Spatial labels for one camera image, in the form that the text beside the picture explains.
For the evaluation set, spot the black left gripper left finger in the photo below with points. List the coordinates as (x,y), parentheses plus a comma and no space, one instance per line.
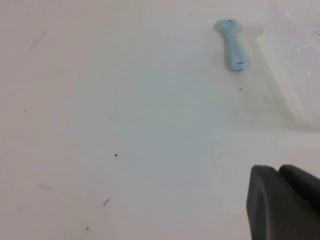
(270,205)

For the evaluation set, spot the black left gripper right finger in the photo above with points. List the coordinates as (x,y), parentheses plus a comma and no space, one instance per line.
(302,185)

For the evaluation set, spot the clear plastic egg box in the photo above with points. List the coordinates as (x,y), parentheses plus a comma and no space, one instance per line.
(295,62)

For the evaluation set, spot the light blue plastic knife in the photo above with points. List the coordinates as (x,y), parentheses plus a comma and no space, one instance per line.
(233,47)

